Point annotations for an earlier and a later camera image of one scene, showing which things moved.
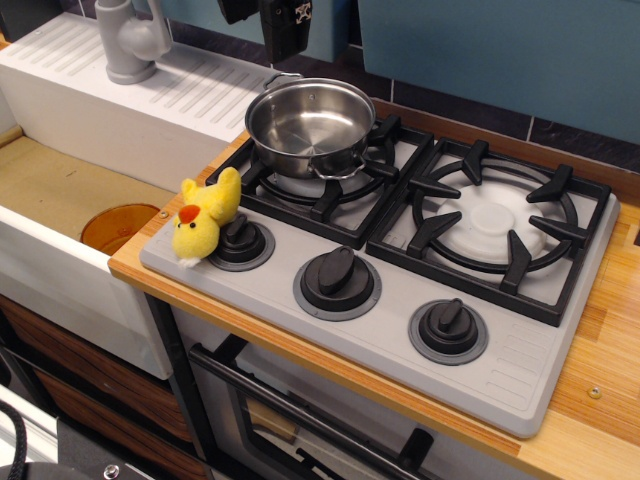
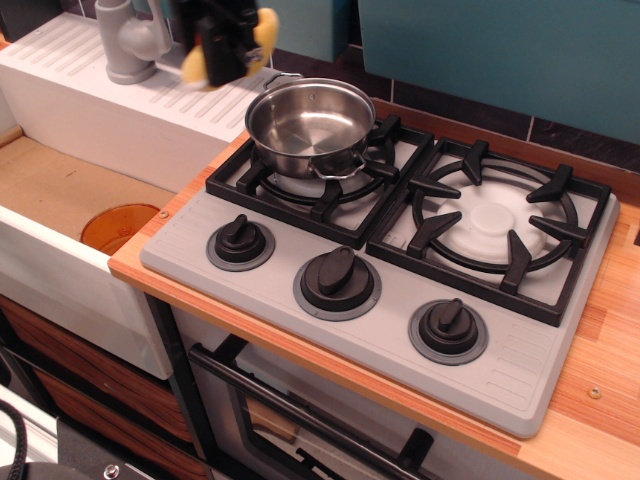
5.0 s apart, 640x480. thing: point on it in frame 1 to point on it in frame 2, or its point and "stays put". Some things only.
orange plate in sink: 112,227 stays put
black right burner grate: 513,231 stays put
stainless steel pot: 299,126 stays put
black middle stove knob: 337,285 stays put
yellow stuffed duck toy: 203,213 to 266,30
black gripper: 286,27 to 227,30
